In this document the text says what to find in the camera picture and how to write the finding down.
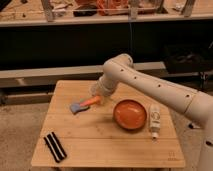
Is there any wooden table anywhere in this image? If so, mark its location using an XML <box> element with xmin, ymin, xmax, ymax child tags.
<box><xmin>31</xmin><ymin>80</ymin><xmax>185</xmax><ymax>168</ymax></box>

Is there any orange object on shelf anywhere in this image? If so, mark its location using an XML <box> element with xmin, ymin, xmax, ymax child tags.
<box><xmin>96</xmin><ymin>0</ymin><xmax>129</xmax><ymax>16</ymax></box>

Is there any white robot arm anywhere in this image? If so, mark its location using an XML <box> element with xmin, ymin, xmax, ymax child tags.
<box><xmin>91</xmin><ymin>54</ymin><xmax>213</xmax><ymax>171</ymax></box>

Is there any orange plate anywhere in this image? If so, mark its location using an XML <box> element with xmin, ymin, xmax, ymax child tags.
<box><xmin>113</xmin><ymin>99</ymin><xmax>147</xmax><ymax>130</ymax></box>

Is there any blue sponge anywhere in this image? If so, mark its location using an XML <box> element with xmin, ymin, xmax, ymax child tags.
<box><xmin>70</xmin><ymin>103</ymin><xmax>89</xmax><ymax>114</ymax></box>

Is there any metal shelf rail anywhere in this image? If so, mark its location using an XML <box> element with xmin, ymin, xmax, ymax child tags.
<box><xmin>0</xmin><ymin>61</ymin><xmax>168</xmax><ymax>88</ymax></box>

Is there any white squeeze bottle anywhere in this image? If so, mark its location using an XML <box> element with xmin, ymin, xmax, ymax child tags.
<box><xmin>149</xmin><ymin>104</ymin><xmax>161</xmax><ymax>139</ymax></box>

